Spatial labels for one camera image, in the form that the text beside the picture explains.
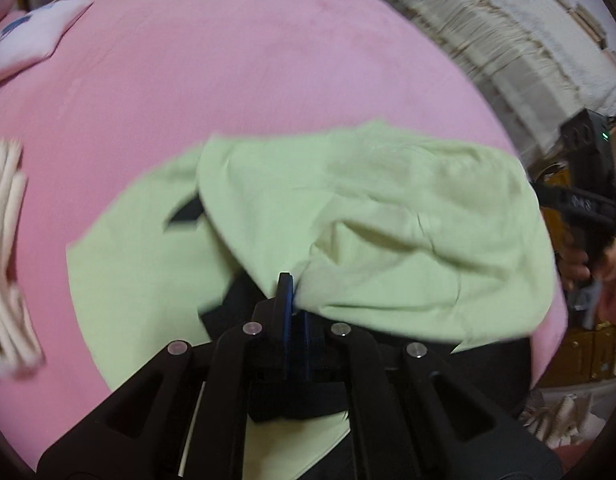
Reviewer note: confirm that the folded white blanket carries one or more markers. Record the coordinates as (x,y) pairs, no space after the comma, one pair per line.
(7,260)

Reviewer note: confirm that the green and black hooded jacket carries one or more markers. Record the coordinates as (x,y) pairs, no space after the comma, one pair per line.
(388,210)

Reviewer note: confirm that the sofa with lace cover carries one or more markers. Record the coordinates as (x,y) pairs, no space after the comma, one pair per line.
(513,35)

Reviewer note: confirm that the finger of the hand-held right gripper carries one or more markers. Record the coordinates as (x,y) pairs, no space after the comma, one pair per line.
(573,205)

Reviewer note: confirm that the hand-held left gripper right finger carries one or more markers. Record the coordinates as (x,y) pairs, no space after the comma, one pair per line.
(303,340)

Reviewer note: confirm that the white printed pillow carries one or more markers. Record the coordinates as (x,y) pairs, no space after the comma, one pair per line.
(27,35)

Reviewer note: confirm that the person's right hand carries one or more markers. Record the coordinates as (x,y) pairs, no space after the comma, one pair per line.
(615,290)

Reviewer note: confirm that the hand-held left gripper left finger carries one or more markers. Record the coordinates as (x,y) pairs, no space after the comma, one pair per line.
(286,310)

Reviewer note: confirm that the wooden drawer cabinet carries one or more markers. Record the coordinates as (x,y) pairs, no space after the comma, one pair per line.
(588,355)

